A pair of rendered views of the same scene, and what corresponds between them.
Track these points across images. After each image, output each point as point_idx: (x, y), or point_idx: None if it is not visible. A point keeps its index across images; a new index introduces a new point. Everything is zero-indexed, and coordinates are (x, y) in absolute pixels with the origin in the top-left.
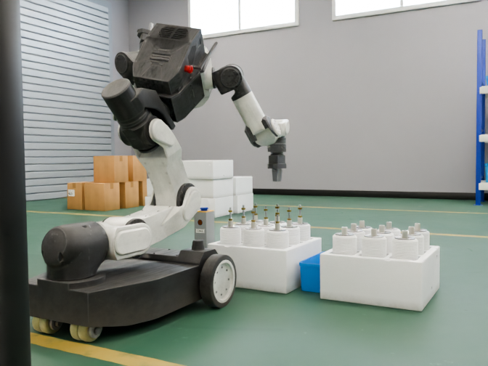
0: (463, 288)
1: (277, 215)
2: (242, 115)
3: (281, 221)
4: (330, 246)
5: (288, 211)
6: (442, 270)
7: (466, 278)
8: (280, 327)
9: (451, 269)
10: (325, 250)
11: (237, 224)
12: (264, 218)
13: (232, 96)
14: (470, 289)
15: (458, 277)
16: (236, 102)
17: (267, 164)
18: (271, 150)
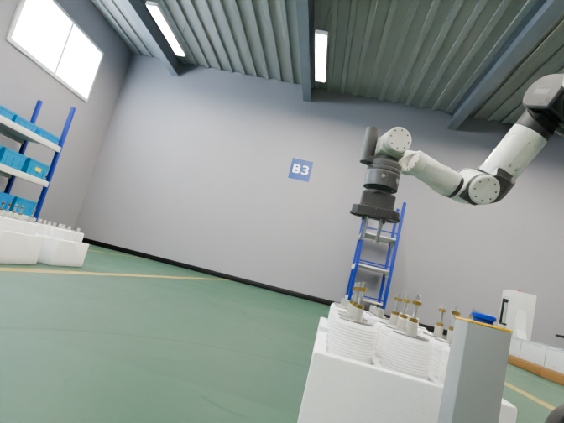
0: (304, 353)
1: (443, 313)
2: (528, 164)
3: (346, 315)
4: (5, 331)
5: (400, 301)
6: (226, 337)
7: (260, 342)
8: None
9: (220, 334)
10: (55, 344)
11: (429, 340)
12: (407, 317)
13: (551, 135)
14: (305, 352)
15: (255, 342)
16: (545, 144)
17: (395, 212)
18: (397, 190)
